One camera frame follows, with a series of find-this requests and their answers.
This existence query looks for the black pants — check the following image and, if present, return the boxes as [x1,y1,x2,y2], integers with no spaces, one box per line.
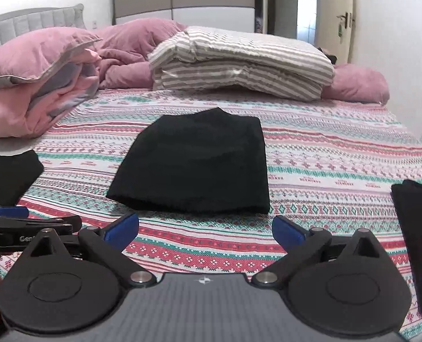
[106,108,270,215]

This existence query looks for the cream bedroom door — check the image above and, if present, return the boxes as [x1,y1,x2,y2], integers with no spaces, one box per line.
[315,0,353,64]

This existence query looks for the black folded garment left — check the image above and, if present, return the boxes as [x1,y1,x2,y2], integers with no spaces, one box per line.
[0,150,44,206]

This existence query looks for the black folded garment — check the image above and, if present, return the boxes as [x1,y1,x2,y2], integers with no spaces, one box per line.
[0,150,44,206]
[391,180,422,314]

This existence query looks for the patterned red green bed sheet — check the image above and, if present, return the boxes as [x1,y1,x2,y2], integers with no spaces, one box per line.
[21,90,422,341]

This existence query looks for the black folded garment right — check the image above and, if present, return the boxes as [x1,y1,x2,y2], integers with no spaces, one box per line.
[391,180,422,314]

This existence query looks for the pink grey comforter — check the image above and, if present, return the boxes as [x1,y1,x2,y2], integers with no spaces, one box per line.
[0,27,101,138]

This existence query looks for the grey padded headboard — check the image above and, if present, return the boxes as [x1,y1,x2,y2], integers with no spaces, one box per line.
[0,4,86,47]

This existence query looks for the mauve pink long pillow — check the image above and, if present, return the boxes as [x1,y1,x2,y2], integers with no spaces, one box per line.
[95,18,389,104]

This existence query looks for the beige striped folded quilt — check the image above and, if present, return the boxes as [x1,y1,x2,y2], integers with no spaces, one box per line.
[148,26,335,102]

